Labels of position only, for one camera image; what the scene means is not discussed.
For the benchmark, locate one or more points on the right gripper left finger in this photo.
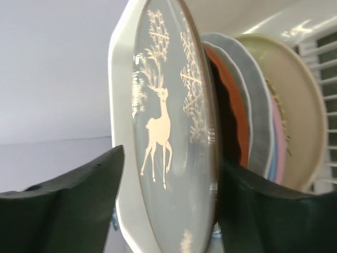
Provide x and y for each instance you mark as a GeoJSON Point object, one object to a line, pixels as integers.
{"type": "Point", "coordinates": [70, 213]}

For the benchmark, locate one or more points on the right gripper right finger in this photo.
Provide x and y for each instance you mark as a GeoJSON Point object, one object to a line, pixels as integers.
{"type": "Point", "coordinates": [257, 215]}

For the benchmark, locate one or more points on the light blue plate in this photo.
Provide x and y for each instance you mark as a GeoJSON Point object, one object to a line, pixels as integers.
{"type": "Point", "coordinates": [273, 165]}

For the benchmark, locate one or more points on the pink plate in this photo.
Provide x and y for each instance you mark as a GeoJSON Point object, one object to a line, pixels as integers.
{"type": "Point", "coordinates": [281, 143]}

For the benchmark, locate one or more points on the red-black lacquer plate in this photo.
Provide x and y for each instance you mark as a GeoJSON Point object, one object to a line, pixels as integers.
{"type": "Point", "coordinates": [234, 124]}

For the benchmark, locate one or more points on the woven bamboo plate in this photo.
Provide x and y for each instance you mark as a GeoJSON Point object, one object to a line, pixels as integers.
{"type": "Point", "coordinates": [282, 113]}

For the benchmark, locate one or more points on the white scalloped plate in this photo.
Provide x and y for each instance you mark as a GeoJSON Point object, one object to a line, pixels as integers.
{"type": "Point", "coordinates": [243, 100]}
{"type": "Point", "coordinates": [261, 151]}

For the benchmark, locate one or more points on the clear glass plate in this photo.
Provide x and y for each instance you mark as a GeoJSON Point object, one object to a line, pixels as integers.
{"type": "Point", "coordinates": [175, 127]}

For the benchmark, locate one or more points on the cream green leaf plate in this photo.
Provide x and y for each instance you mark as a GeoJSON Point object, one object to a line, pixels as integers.
{"type": "Point", "coordinates": [302, 104]}

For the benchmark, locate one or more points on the white plastic bin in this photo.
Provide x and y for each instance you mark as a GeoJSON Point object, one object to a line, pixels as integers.
{"type": "Point", "coordinates": [293, 22]}

